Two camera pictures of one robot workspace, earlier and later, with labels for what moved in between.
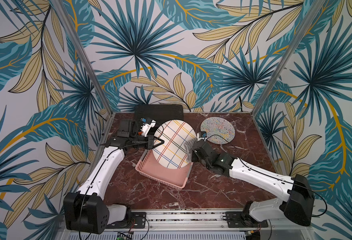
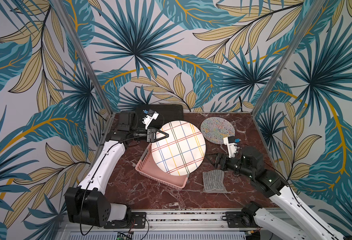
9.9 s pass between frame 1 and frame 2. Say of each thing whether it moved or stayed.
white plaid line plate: moved
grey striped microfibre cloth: moved
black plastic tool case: stayed
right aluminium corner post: stayed
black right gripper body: moved
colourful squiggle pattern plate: stayed
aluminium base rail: stayed
